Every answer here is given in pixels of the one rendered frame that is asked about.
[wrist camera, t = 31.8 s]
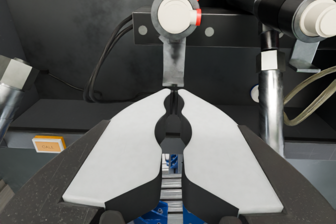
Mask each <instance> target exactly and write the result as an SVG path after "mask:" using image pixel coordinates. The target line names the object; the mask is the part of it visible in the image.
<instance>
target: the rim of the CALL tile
mask: <svg viewBox="0 0 336 224"><path fill-rule="evenodd" d="M32 141H33V144H34V146H35V149H36V151H37V152H39V153H60V151H38V148H37V146H36V143H35V142H56V143H58V144H59V147H60V150H61V152H62V151H63V150H64V147H63V143H62V140H61V139H50V138H33V139H32Z"/></svg>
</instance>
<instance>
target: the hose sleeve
mask: <svg viewBox="0 0 336 224"><path fill-rule="evenodd" d="M24 95H25V91H24V90H23V89H20V88H17V87H14V86H10V85H7V84H4V83H1V82H0V144H1V142H2V140H3V138H4V136H5V134H6V132H7V130H8V128H9V126H10V124H11V123H12V122H13V119H14V115H15V113H16V111H18V109H19V105H20V103H21V101H22V99H23V97H24Z"/></svg>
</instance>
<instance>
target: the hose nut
mask: <svg viewBox="0 0 336 224"><path fill-rule="evenodd" d="M38 73H39V70H38V69H36V68H33V67H31V66H30V63H29V62H26V61H24V60H22V59H19V58H16V57H15V58H14V59H11V58H8V57H6V56H3V55H0V83H3V84H6V85H9V86H13V87H16V88H19V89H22V90H27V91H30V90H31V88H32V86H33V84H34V82H35V80H36V78H37V75H38Z"/></svg>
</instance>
